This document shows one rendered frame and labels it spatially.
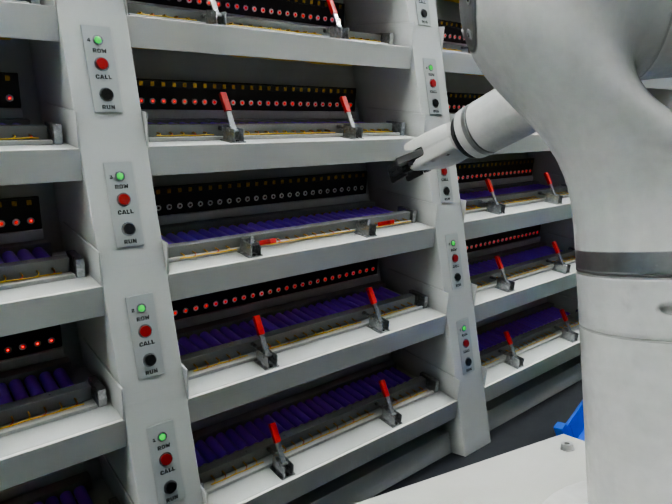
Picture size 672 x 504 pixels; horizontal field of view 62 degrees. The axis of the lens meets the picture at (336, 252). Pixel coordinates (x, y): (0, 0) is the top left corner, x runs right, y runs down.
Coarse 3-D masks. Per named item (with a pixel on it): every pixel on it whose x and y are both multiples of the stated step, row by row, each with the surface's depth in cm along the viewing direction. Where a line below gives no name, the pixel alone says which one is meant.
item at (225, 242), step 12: (372, 216) 117; (384, 216) 118; (396, 216) 121; (408, 216) 123; (288, 228) 104; (300, 228) 105; (312, 228) 107; (324, 228) 109; (336, 228) 111; (348, 228) 111; (204, 240) 94; (216, 240) 94; (228, 240) 96; (276, 240) 102; (288, 240) 102; (168, 252) 89; (180, 252) 91; (192, 252) 92; (216, 252) 93
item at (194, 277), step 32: (384, 192) 132; (160, 224) 101; (416, 224) 122; (224, 256) 94; (288, 256) 98; (320, 256) 102; (352, 256) 108; (384, 256) 113; (192, 288) 87; (224, 288) 91
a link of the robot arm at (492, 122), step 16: (496, 96) 78; (480, 112) 80; (496, 112) 78; (512, 112) 76; (480, 128) 81; (496, 128) 79; (512, 128) 78; (528, 128) 77; (480, 144) 83; (496, 144) 82
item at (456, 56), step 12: (444, 24) 150; (456, 24) 153; (444, 36) 151; (456, 36) 154; (444, 48) 134; (456, 48) 138; (468, 48) 137; (444, 60) 126; (456, 60) 128; (468, 60) 131; (456, 72) 129; (468, 72) 132; (480, 72) 135
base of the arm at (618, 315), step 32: (608, 288) 33; (640, 288) 31; (608, 320) 33; (640, 320) 31; (608, 352) 33; (640, 352) 31; (608, 384) 33; (640, 384) 31; (608, 416) 33; (640, 416) 32; (608, 448) 34; (640, 448) 32; (608, 480) 34; (640, 480) 32
